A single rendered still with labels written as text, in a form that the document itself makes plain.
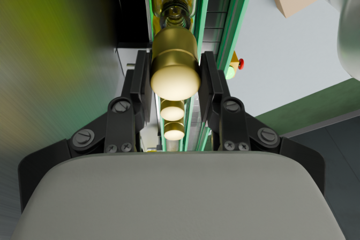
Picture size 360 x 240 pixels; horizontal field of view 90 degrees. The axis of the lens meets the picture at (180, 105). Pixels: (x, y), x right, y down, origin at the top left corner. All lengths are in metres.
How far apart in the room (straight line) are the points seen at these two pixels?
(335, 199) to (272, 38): 2.60
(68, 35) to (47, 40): 0.04
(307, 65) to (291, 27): 0.28
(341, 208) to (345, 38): 2.84
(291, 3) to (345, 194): 2.75
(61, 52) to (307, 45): 1.00
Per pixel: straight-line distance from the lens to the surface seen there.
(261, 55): 0.99
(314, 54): 1.13
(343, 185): 3.26
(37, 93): 0.20
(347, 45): 0.50
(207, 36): 0.50
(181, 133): 0.29
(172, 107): 0.23
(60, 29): 0.24
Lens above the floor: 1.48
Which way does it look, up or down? 39 degrees down
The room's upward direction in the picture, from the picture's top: 178 degrees clockwise
